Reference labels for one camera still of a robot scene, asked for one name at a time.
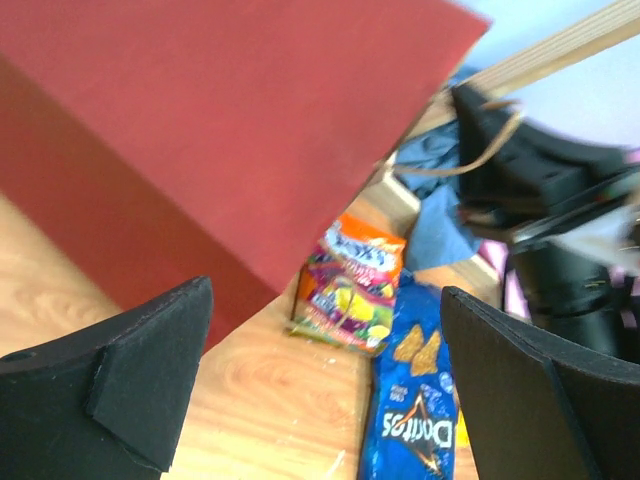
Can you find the pink t-shirt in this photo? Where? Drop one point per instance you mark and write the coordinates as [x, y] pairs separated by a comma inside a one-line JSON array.
[[514, 302]]

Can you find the blue Doritos chip bag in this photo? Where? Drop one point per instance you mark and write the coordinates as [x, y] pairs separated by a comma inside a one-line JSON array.
[[411, 426]]

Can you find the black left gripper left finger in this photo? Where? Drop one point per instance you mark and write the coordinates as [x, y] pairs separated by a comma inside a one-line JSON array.
[[108, 401]]

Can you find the orange Fox's candy bag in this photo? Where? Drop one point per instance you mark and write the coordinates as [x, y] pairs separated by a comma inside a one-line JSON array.
[[347, 288]]

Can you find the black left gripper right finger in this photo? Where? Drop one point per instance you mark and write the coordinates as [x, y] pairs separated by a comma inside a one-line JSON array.
[[538, 406]]

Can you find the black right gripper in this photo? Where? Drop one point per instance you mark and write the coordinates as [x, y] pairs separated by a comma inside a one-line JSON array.
[[536, 174]]

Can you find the blue crumpled shirt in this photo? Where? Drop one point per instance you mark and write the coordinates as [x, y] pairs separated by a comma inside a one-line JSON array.
[[437, 238]]

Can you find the red paper bag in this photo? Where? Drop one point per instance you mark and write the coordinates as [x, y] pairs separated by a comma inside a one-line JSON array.
[[156, 141]]

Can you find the wooden rack frame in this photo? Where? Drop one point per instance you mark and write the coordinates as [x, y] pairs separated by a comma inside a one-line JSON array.
[[590, 36]]

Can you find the small yellow snack packet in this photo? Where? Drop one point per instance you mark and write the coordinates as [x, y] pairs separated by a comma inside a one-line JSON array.
[[462, 437]]

